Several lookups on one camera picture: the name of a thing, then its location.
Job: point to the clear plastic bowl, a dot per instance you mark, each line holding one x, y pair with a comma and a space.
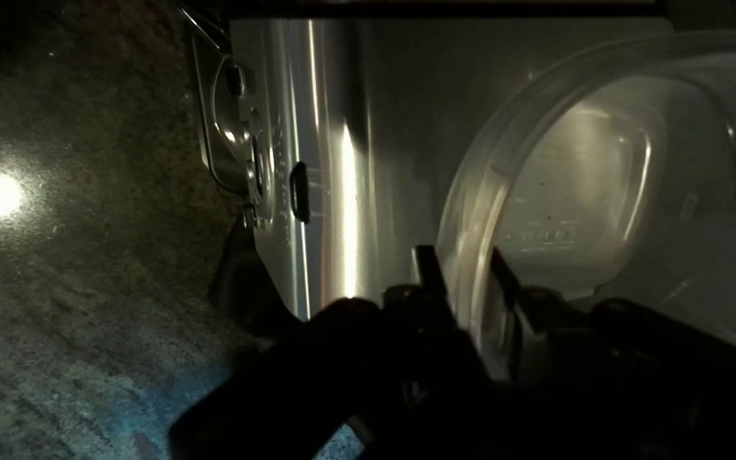
639, 188

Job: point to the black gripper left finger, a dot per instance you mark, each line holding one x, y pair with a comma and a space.
427, 333

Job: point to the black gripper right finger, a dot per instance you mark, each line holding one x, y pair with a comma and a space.
554, 333

